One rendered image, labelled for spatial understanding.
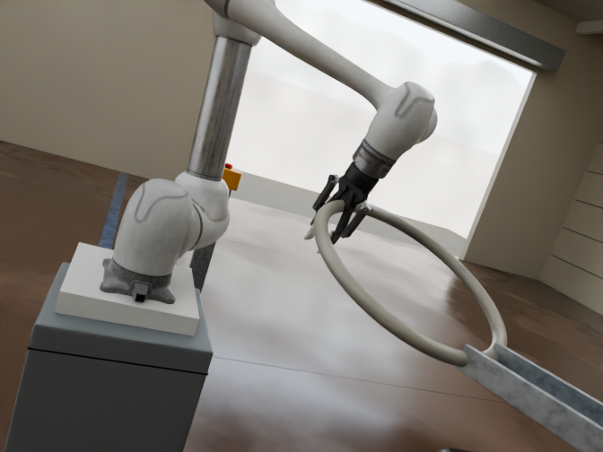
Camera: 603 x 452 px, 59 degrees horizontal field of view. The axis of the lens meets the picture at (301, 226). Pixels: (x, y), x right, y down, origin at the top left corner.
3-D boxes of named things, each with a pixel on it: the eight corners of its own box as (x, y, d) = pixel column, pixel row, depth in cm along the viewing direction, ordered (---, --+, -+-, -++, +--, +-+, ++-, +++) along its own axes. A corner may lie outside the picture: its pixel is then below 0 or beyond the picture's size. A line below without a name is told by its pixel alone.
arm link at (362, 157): (385, 160, 112) (370, 182, 115) (404, 161, 120) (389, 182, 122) (356, 134, 116) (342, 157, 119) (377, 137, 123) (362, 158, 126)
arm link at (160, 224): (97, 255, 131) (120, 171, 126) (142, 245, 148) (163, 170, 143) (150, 282, 127) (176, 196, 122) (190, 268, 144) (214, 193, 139)
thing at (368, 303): (537, 363, 118) (546, 354, 116) (401, 383, 85) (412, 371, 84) (411, 219, 147) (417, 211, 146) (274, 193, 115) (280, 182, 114)
